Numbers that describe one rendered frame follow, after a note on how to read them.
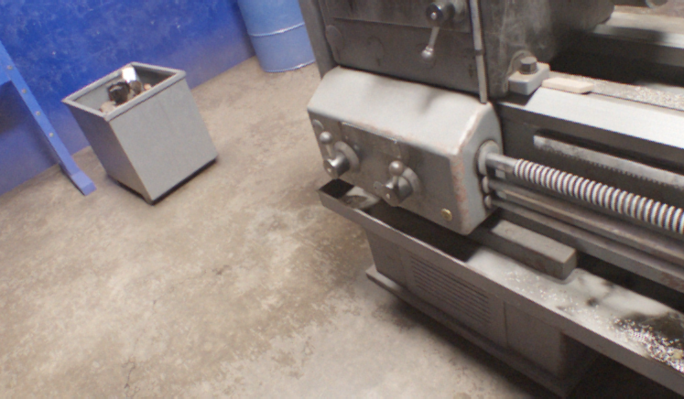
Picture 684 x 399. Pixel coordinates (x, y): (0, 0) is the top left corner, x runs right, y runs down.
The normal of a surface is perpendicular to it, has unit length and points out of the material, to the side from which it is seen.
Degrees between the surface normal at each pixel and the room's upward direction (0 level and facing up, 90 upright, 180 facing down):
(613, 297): 0
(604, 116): 36
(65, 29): 90
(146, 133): 90
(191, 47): 90
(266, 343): 0
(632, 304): 0
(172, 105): 90
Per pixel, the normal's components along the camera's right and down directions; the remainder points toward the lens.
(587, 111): -0.62, -0.32
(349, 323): -0.24, -0.78
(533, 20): 0.64, 0.32
